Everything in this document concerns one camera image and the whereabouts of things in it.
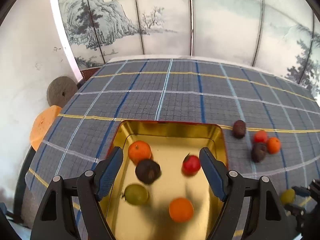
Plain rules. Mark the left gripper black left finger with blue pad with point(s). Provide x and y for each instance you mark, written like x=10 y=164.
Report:
x=55 y=217

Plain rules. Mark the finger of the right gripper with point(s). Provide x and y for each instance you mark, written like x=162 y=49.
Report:
x=294 y=209
x=301 y=191

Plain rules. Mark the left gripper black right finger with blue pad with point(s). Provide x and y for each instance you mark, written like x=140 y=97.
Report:
x=266 y=217

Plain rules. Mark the green tomato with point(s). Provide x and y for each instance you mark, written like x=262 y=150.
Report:
x=287 y=197
x=136 y=194

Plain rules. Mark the orange tangerine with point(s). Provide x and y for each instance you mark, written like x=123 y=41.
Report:
x=273 y=145
x=139 y=150
x=181 y=210

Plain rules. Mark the dark purple wrinkled fruit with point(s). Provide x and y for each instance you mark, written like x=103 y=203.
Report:
x=258 y=152

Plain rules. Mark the green tomato in tray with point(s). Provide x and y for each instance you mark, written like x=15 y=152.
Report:
x=136 y=194

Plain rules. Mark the dark purple fruit in tray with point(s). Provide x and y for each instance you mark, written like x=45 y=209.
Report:
x=148 y=171

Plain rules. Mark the gold rectangular tin tray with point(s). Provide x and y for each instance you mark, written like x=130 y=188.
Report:
x=170 y=142

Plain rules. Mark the small red tomato on cloth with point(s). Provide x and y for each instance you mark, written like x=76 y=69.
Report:
x=260 y=137

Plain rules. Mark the blue plaid tablecloth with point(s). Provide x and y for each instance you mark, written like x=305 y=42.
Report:
x=183 y=90

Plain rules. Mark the orange plastic stool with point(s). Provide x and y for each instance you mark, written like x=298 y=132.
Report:
x=42 y=124

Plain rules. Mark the dark purple fruit far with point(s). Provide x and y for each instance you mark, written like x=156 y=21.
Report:
x=239 y=129

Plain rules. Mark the round grey millstone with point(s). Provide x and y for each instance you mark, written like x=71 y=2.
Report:
x=60 y=91

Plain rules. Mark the painted landscape folding screen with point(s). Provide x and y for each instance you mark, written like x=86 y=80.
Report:
x=278 y=36

